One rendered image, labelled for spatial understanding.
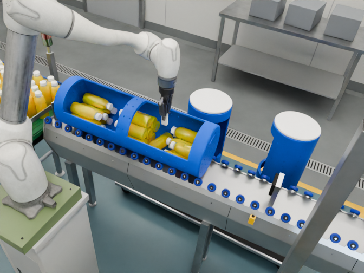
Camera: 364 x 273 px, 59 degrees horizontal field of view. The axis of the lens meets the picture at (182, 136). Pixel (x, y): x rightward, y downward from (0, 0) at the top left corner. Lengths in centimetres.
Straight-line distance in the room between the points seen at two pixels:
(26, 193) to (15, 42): 57
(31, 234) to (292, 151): 143
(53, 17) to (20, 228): 81
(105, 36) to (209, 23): 390
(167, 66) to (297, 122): 99
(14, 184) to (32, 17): 62
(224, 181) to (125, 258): 108
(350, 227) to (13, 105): 159
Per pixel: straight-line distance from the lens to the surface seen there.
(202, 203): 171
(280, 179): 161
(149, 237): 258
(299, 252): 137
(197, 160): 151
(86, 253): 189
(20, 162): 134
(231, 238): 248
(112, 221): 268
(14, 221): 149
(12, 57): 135
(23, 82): 139
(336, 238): 166
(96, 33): 122
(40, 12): 113
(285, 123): 204
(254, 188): 174
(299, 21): 389
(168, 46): 139
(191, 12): 516
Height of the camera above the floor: 220
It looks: 41 degrees down
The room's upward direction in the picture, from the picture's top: 6 degrees clockwise
